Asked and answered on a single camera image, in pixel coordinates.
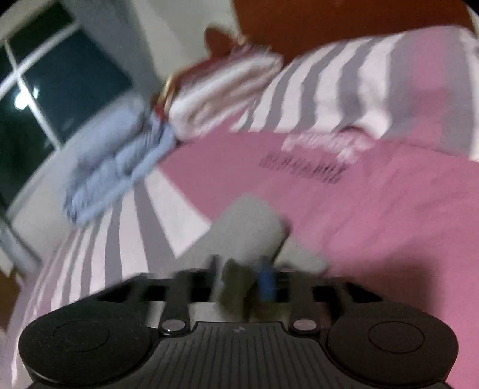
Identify light blue folded duvet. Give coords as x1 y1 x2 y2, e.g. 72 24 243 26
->
63 105 181 227

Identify grey pants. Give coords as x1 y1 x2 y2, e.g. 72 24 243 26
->
179 192 331 324

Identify dark glass window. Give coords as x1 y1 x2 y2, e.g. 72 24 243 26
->
0 0 147 212

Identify brown wooden headboard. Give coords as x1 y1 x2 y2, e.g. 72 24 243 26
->
204 0 477 58

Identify pink grey striped bed sheet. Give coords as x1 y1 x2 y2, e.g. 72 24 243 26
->
7 127 479 389

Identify pink white folded blanket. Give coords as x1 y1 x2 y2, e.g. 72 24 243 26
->
153 40 285 140

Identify pink grey striped pillow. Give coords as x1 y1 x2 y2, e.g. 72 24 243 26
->
232 25 479 163

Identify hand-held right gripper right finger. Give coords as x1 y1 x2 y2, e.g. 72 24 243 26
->
258 255 383 335

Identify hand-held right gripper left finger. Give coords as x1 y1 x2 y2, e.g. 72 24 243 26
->
93 254 221 336

